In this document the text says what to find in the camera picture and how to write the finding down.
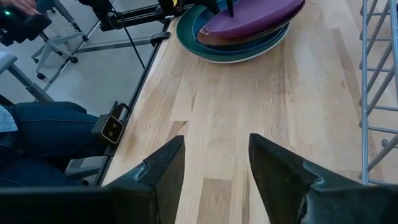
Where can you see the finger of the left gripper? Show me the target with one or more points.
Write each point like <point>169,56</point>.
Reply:
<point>230,9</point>

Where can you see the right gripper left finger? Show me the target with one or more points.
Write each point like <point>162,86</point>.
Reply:
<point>164,186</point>

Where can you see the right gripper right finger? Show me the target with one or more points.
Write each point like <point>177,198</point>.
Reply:
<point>286,193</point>

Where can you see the purple plate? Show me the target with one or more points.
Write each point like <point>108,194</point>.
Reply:
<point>255,17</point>

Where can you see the dark green plate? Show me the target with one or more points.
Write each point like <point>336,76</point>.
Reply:
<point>183,31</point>

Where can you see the blue plate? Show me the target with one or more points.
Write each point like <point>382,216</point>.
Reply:
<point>196,31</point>

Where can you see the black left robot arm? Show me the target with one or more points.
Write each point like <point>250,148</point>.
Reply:
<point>99,9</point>

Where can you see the grey chair seat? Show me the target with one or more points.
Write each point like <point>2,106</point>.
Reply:
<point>87,166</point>

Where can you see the person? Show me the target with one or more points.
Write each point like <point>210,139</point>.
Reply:
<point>46,130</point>

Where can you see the grey office chair base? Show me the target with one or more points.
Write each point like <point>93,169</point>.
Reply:
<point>56,42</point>

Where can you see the black controller with green light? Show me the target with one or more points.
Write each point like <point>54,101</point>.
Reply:
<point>25,26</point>

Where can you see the person's hand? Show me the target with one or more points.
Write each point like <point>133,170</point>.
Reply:
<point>21,6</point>

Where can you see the grey metal table leg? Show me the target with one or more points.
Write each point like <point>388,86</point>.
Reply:
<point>18,77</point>

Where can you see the black aluminium table frame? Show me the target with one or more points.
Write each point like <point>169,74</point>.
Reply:
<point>160,38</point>

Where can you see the table-level camera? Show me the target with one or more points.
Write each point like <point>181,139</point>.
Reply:
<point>112,130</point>

